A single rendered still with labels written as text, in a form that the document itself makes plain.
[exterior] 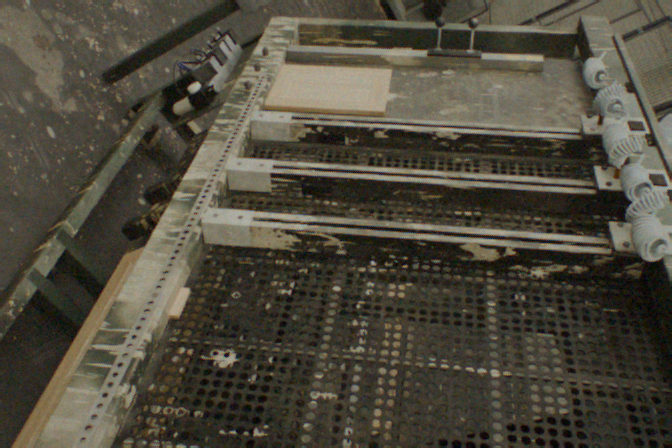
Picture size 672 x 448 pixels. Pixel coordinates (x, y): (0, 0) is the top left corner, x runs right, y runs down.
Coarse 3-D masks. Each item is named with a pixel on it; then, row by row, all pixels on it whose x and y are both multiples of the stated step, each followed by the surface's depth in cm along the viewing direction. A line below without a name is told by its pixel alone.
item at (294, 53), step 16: (288, 48) 264; (304, 48) 264; (320, 48) 264; (336, 48) 263; (352, 48) 263; (368, 48) 263; (384, 64) 260; (400, 64) 259; (416, 64) 259; (432, 64) 258; (448, 64) 257; (464, 64) 256; (480, 64) 255; (496, 64) 254; (512, 64) 253; (528, 64) 252
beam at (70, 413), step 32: (288, 32) 274; (224, 128) 216; (192, 192) 189; (224, 192) 195; (160, 224) 178; (160, 256) 169; (192, 256) 172; (128, 288) 160; (160, 288) 160; (128, 320) 152; (160, 320) 154; (96, 352) 145; (96, 384) 138; (128, 384) 139; (64, 416) 132
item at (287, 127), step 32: (256, 128) 217; (288, 128) 215; (320, 128) 213; (352, 128) 212; (384, 128) 210; (416, 128) 209; (448, 128) 209; (480, 128) 210; (512, 128) 208; (544, 128) 208
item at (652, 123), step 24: (624, 48) 206; (600, 72) 214; (600, 96) 195; (624, 120) 185; (648, 120) 174; (624, 168) 167; (624, 192) 164; (648, 192) 161; (648, 216) 151; (648, 240) 153
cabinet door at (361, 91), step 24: (288, 72) 253; (312, 72) 252; (336, 72) 252; (360, 72) 251; (384, 72) 251; (288, 96) 239; (312, 96) 238; (336, 96) 238; (360, 96) 238; (384, 96) 237
